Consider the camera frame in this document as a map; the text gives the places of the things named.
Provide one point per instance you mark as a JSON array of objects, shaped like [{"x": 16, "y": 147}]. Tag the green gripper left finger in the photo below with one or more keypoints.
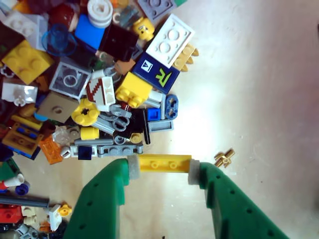
[{"x": 99, "y": 206}]

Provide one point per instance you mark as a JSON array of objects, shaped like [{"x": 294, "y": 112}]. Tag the large tan slope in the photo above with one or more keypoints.
[{"x": 7, "y": 235}]

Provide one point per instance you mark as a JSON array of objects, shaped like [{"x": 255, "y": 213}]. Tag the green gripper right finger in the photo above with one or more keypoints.
[{"x": 234, "y": 211}]

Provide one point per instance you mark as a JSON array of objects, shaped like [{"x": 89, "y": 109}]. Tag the dark tan square tile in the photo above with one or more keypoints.
[{"x": 57, "y": 107}]

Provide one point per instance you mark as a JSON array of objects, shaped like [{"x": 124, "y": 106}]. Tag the white slope dark red print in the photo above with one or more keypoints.
[{"x": 101, "y": 92}]

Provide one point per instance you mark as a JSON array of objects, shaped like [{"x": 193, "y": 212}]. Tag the blue short technic beam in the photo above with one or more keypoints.
[{"x": 172, "y": 105}]

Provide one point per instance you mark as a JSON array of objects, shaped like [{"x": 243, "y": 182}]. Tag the yellow two-by-two brick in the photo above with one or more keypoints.
[{"x": 133, "y": 90}]

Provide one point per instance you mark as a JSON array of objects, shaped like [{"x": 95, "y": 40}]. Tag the transparent orange lego plate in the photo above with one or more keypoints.
[{"x": 51, "y": 149}]

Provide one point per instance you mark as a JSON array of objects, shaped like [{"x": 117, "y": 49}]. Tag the yellow lego plate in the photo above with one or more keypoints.
[{"x": 164, "y": 163}]

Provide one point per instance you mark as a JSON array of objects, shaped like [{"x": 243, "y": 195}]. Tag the gray technic connector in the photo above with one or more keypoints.
[{"x": 25, "y": 230}]

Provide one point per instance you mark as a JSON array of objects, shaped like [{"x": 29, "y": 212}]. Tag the gray lego scissors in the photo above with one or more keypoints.
[{"x": 120, "y": 120}]

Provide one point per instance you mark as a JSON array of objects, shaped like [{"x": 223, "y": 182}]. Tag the gold round stud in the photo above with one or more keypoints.
[{"x": 135, "y": 137}]

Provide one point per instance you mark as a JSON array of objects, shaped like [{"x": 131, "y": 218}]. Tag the yellow minifigure head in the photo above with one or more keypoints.
[{"x": 143, "y": 28}]

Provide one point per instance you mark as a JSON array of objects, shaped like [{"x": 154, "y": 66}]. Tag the golden orange lego chest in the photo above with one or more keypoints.
[{"x": 21, "y": 138}]

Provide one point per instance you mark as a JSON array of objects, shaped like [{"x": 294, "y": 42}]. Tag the gray clear window brick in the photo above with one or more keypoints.
[{"x": 69, "y": 78}]

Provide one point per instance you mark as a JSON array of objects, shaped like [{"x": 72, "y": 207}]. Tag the red technic brick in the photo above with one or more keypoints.
[{"x": 10, "y": 214}]

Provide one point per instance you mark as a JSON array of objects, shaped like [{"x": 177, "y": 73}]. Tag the yellow flower stud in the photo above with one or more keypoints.
[{"x": 64, "y": 210}]

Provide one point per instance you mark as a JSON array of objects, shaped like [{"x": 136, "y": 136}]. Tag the gold lego weapon piece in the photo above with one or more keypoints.
[{"x": 224, "y": 158}]

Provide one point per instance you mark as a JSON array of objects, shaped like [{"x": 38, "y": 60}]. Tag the yellow round gear brick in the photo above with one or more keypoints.
[{"x": 85, "y": 114}]

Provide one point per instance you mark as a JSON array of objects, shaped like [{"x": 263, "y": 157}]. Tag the dark blue small brick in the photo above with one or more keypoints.
[{"x": 85, "y": 152}]

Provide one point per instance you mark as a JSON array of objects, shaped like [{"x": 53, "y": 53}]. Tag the white lego bracket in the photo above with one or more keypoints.
[{"x": 73, "y": 150}]

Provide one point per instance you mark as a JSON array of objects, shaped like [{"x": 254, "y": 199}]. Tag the gray flat lego tile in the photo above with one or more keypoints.
[{"x": 162, "y": 125}]

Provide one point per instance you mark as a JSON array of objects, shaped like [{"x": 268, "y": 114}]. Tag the clear transparent small brick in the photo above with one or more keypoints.
[{"x": 59, "y": 134}]

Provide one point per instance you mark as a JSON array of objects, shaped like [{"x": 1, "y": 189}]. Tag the green lego corner piece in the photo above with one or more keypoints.
[{"x": 180, "y": 2}]

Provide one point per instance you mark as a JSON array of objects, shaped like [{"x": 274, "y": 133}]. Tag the gray round stud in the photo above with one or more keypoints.
[{"x": 119, "y": 140}]

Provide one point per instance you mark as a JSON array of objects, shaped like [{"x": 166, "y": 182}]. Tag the white upside-down lego plate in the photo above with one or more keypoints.
[{"x": 169, "y": 41}]

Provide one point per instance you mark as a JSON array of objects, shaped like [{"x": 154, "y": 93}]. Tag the tan small plate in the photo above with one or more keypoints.
[{"x": 28, "y": 211}]

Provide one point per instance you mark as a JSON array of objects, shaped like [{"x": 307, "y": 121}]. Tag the bright blue small brick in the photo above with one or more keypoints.
[{"x": 154, "y": 114}]

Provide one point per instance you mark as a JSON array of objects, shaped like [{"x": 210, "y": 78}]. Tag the dark blue printed tile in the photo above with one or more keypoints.
[{"x": 155, "y": 72}]

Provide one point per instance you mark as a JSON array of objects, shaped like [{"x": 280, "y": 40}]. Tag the green lego brick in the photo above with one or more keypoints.
[{"x": 6, "y": 170}]

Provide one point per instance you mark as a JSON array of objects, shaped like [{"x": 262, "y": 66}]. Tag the long dark gray axle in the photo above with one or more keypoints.
[{"x": 25, "y": 201}]

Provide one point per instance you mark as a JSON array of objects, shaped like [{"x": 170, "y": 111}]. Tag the gray lego cylinder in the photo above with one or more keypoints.
[{"x": 104, "y": 124}]

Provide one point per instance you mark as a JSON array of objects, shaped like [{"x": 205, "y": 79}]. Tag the dark red round piece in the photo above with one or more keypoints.
[{"x": 63, "y": 16}]

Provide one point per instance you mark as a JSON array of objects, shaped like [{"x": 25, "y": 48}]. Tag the long gray hinge plate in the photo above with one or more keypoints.
[{"x": 119, "y": 150}]

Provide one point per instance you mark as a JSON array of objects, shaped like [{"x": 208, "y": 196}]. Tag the light gray brick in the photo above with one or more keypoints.
[{"x": 157, "y": 98}]

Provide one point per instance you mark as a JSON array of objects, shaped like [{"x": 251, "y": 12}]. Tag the white and red cone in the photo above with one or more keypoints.
[{"x": 13, "y": 181}]

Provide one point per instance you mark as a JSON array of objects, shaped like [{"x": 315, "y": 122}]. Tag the white lego slope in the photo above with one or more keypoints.
[{"x": 53, "y": 216}]

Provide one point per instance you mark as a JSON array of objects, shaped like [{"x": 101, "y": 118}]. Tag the light blue round piece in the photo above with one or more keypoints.
[{"x": 40, "y": 117}]

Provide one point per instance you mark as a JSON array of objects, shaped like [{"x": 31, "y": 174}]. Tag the white knobbed lego piece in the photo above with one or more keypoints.
[{"x": 18, "y": 93}]

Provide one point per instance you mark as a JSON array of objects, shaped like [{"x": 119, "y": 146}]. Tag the light gray ridged bar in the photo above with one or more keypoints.
[{"x": 93, "y": 142}]

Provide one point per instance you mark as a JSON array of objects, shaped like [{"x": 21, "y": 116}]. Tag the white lego wheel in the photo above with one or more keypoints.
[{"x": 99, "y": 12}]

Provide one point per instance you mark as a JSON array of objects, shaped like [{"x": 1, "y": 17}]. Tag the white two-by-two brick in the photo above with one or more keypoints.
[{"x": 21, "y": 26}]

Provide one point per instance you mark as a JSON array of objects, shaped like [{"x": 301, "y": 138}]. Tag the small transparent orange piece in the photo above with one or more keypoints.
[{"x": 45, "y": 226}]

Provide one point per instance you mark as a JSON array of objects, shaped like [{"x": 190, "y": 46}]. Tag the black lego brick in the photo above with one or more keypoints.
[{"x": 119, "y": 42}]

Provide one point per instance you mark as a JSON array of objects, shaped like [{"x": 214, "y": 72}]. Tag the transparent blue dish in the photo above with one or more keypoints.
[{"x": 58, "y": 39}]

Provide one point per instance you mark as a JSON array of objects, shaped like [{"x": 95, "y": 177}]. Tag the purple round stud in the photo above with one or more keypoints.
[{"x": 22, "y": 188}]

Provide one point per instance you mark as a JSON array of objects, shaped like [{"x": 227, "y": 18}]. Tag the large yellow brick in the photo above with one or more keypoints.
[{"x": 27, "y": 61}]

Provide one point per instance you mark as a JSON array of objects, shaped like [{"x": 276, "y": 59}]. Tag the gray upside-down plate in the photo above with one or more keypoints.
[{"x": 157, "y": 8}]

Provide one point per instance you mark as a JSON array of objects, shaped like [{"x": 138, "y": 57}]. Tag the blue lego brick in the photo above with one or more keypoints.
[{"x": 89, "y": 32}]

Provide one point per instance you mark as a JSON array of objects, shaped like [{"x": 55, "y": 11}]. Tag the small brown lego piece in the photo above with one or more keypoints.
[{"x": 124, "y": 67}]

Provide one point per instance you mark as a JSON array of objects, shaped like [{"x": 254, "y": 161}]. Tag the gold toothed lego plate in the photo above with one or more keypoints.
[{"x": 185, "y": 58}]

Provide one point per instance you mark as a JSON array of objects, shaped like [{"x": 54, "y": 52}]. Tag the black lego plate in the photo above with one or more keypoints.
[{"x": 138, "y": 123}]

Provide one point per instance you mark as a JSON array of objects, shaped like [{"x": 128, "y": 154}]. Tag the gray small square plate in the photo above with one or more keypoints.
[{"x": 73, "y": 131}]

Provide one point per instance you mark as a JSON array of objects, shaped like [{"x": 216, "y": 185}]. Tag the tan round stud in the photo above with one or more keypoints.
[{"x": 30, "y": 220}]

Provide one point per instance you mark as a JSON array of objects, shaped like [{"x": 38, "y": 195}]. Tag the yellow lego cylinder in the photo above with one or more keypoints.
[{"x": 89, "y": 133}]

